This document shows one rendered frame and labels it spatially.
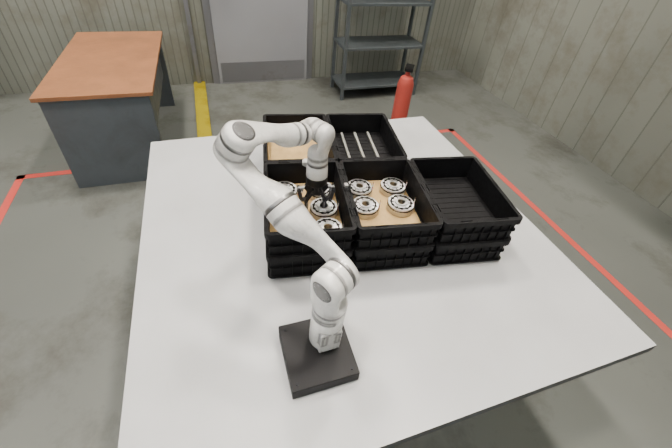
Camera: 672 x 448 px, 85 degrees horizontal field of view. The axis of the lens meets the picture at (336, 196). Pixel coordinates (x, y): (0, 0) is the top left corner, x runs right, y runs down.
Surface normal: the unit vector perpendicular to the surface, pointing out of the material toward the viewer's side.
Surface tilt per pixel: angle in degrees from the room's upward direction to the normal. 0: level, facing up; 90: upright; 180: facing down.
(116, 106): 90
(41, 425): 0
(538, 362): 0
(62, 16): 90
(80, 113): 90
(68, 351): 0
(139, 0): 90
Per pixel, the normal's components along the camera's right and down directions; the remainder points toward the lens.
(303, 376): 0.11, -0.73
